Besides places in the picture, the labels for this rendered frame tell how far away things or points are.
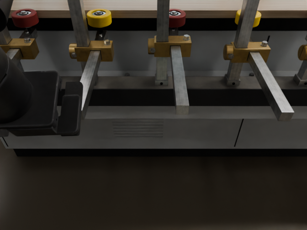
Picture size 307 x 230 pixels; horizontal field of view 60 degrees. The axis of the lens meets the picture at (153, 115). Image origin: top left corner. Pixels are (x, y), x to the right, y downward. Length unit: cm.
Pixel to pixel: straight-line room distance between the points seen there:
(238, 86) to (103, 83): 47
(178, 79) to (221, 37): 46
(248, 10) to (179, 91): 33
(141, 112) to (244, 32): 47
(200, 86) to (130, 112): 29
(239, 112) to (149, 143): 58
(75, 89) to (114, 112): 73
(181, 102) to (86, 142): 96
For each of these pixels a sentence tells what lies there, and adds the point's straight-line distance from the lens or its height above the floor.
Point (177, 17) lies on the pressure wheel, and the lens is 92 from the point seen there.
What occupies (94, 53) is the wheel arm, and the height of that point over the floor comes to 84.
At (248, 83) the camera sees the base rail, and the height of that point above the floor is 70.
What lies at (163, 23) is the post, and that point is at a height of 92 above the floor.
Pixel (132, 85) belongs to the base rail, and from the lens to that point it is 94.
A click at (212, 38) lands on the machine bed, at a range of 111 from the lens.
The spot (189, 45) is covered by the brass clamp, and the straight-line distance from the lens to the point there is 86.
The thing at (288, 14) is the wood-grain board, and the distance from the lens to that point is 110.
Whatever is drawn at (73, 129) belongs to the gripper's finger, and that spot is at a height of 105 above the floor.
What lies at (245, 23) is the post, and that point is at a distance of 87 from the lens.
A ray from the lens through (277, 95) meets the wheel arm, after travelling 75.
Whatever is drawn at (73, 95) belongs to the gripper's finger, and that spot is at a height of 106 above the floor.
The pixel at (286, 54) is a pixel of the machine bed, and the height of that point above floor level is 70.
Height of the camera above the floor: 125
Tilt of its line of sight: 42 degrees down
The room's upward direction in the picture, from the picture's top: straight up
